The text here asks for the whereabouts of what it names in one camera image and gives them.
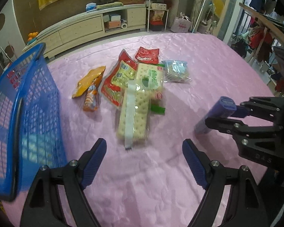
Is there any green folded cushion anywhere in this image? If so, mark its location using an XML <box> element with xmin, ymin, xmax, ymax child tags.
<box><xmin>97</xmin><ymin>2</ymin><xmax>124</xmax><ymax>10</ymax></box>

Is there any pink quilted blanket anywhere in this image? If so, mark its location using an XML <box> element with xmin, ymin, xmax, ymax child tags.
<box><xmin>0</xmin><ymin>32</ymin><xmax>284</xmax><ymax>227</ymax></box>

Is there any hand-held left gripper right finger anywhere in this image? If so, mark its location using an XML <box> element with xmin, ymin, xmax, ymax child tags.
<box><xmin>182</xmin><ymin>139</ymin><xmax>269</xmax><ymax>227</ymax></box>

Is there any orange box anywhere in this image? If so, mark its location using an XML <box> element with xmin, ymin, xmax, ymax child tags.
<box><xmin>104</xmin><ymin>21</ymin><xmax>122</xmax><ymax>29</ymax></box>

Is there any wooden railing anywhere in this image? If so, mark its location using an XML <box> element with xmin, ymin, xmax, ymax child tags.
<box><xmin>239</xmin><ymin>2</ymin><xmax>284</xmax><ymax>46</ymax></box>

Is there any small orange cartoon packet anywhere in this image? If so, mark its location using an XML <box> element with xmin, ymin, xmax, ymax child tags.
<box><xmin>83</xmin><ymin>82</ymin><xmax>102</xmax><ymax>112</ymax></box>

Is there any clear blue snack packet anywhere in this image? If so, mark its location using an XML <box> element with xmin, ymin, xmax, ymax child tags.
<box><xmin>161</xmin><ymin>60</ymin><xmax>192</xmax><ymax>83</ymax></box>

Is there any blue plastic basket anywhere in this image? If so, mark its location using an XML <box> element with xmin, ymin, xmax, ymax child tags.
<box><xmin>0</xmin><ymin>43</ymin><xmax>68</xmax><ymax>202</ymax></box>

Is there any white shopping bag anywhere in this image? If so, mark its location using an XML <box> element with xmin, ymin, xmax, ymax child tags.
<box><xmin>171</xmin><ymin>16</ymin><xmax>192</xmax><ymax>33</ymax></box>

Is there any long cracker packet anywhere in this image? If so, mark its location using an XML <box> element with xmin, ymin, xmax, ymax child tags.
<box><xmin>116</xmin><ymin>80</ymin><xmax>155</xmax><ymax>151</ymax></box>

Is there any red and yellow snack packet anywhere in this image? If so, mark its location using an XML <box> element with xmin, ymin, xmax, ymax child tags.
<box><xmin>101</xmin><ymin>50</ymin><xmax>139</xmax><ymax>110</ymax></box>

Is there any blue pole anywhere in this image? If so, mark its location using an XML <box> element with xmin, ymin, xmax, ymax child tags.
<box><xmin>191</xmin><ymin>0</ymin><xmax>210</xmax><ymax>33</ymax></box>

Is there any beige low cabinet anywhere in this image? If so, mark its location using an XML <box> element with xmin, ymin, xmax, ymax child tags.
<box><xmin>22</xmin><ymin>3</ymin><xmax>147</xmax><ymax>58</ymax></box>

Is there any small green packet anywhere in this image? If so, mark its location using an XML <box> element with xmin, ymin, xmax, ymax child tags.
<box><xmin>151</xmin><ymin>104</ymin><xmax>166</xmax><ymax>115</ymax></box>

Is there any green and white snack packet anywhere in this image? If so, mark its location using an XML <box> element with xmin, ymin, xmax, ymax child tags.
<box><xmin>135</xmin><ymin>63</ymin><xmax>165</xmax><ymax>100</ymax></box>

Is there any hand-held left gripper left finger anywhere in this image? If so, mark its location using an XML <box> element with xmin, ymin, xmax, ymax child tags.
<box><xmin>19</xmin><ymin>138</ymin><xmax>107</xmax><ymax>227</ymax></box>

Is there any orange snack packet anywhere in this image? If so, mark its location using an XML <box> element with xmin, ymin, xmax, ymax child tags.
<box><xmin>72</xmin><ymin>66</ymin><xmax>106</xmax><ymax>99</ymax></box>

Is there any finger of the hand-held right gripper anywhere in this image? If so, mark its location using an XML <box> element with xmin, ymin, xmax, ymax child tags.
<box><xmin>205</xmin><ymin>117</ymin><xmax>284</xmax><ymax>169</ymax></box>
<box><xmin>232</xmin><ymin>96</ymin><xmax>284</xmax><ymax>124</ymax></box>

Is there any leaning wooden board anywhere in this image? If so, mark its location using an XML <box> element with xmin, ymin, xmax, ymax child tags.
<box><xmin>215</xmin><ymin>0</ymin><xmax>242</xmax><ymax>41</ymax></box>

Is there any red foil snack packet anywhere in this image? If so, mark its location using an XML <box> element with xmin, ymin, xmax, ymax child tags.
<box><xmin>135</xmin><ymin>47</ymin><xmax>160</xmax><ymax>64</ymax></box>

